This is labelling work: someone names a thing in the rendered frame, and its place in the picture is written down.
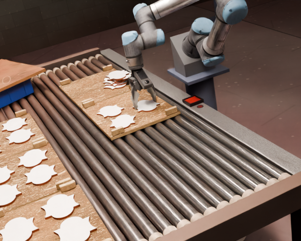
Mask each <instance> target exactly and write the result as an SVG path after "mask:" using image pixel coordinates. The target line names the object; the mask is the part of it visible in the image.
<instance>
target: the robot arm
mask: <svg viewBox="0 0 301 241"><path fill-rule="evenodd" d="M197 1H199V0H160V1H157V2H155V3H153V4H151V5H149V6H147V5H146V4H145V3H142V4H138V5H136V6H135V7H134V9H133V14H134V17H135V20H136V22H137V24H138V27H139V29H140V32H141V34H138V33H137V32H136V31H130V32H126V33H124V34H123V35H122V42H123V47H124V51H125V55H126V62H127V64H128V66H129V70H131V76H130V77H128V80H129V86H130V88H131V97H130V99H131V101H132V102H133V106H134V108H135V109H136V110H137V107H138V97H139V96H140V94H139V93H138V92H137V90H139V91H141V89H147V92H148V93H150V96H151V97H152V99H153V101H154V102H156V94H155V88H154V85H153V83H152V81H151V80H150V78H149V77H148V76H147V74H146V73H145V71H144V70H143V67H144V65H143V58H142V53H141V51H142V50H146V49H149V48H153V47H157V46H159V45H163V44H164V43H165V36H164V32H163V30H162V29H156V26H155V24H154V21H155V20H157V19H159V18H161V17H164V16H166V15H168V14H170V13H172V12H175V11H177V10H179V9H181V8H183V7H186V6H188V5H190V4H192V3H194V2H197ZM215 1H216V3H217V8H216V10H215V16H216V19H215V22H214V23H213V22H212V21H211V20H210V19H207V18H204V17H201V18H198V19H196V20H195V21H194V22H193V24H192V27H191V29H190V32H189V34H188V35H187V36H186V37H185V38H184V39H183V41H182V50H183V52H184V53H185V54H186V55H187V56H188V57H190V58H195V59H197V58H201V59H202V62H203V64H204V65H205V66H215V65H217V64H219V63H221V62H223V61H224V59H225V55H224V54H223V51H224V48H225V44H224V42H225V40H226V38H227V35H228V33H229V31H230V29H231V27H232V25H233V24H237V23H239V22H241V21H242V19H244V18H245V17H246V15H247V13H248V8H247V4H246V2H245V0H215Z"/></svg>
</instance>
